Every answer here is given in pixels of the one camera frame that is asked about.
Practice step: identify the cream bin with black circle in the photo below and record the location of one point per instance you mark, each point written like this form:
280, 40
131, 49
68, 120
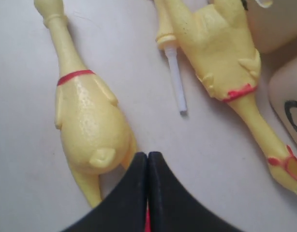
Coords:
282, 91

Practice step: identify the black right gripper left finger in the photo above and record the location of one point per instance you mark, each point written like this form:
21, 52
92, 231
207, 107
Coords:
124, 209

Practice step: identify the whole rubber chicken front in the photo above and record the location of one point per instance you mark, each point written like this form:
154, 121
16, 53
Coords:
95, 135

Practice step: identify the whole rubber chicken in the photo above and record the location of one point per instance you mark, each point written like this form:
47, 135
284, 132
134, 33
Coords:
95, 135
218, 43

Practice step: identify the cream left plastic bin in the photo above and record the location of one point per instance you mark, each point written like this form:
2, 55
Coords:
273, 23

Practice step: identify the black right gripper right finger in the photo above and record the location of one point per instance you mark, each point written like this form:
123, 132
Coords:
172, 208

